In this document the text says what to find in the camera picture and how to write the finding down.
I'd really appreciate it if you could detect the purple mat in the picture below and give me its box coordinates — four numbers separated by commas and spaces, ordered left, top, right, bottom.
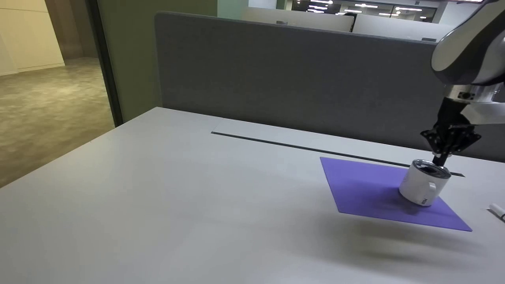
320, 158, 470, 232

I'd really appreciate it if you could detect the white object at table edge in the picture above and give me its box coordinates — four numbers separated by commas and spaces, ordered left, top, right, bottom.
487, 204, 505, 223

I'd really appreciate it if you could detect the white cup with lid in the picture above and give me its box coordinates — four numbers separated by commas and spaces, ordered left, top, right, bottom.
399, 160, 451, 207

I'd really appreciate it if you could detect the dark door frame post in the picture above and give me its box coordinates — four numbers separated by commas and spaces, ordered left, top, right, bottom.
85, 0, 124, 127

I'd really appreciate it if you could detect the grey desk divider panel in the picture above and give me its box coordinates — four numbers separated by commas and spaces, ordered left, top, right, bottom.
153, 11, 505, 163

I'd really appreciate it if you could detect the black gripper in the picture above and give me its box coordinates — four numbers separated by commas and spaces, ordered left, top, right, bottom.
421, 98, 481, 166

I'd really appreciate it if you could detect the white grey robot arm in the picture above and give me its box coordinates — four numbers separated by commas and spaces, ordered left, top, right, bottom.
421, 0, 505, 168

